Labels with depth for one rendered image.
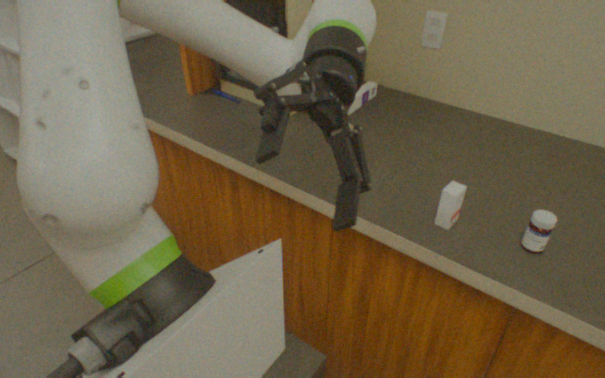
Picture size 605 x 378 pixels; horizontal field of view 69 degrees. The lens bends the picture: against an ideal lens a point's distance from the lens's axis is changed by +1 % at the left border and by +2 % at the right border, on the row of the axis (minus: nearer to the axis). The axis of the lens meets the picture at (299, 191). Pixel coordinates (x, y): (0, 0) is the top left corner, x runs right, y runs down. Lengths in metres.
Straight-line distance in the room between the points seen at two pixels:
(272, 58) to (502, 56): 0.93
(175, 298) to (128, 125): 0.23
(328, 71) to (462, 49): 1.02
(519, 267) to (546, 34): 0.74
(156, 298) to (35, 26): 0.33
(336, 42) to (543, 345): 0.75
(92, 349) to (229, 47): 0.48
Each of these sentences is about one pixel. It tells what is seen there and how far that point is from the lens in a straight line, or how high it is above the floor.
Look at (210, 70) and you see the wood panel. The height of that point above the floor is 1.00.
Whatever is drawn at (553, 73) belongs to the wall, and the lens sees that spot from 1.52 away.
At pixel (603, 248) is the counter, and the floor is 0.94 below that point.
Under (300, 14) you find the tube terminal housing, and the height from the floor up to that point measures 1.24.
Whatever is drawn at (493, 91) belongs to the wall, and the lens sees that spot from 1.58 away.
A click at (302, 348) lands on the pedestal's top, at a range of 0.79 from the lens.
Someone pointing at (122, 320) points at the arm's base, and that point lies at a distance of 0.59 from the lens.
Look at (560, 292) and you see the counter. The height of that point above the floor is 0.94.
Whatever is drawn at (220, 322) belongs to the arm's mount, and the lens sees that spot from 0.57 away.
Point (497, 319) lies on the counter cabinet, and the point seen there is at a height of 0.81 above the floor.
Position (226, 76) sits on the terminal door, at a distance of 1.58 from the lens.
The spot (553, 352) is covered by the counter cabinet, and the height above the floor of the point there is 0.80.
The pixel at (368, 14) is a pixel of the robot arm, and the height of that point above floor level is 1.41.
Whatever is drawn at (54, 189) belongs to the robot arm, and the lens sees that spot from 0.44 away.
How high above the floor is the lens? 1.60
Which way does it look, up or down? 37 degrees down
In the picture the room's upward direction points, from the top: straight up
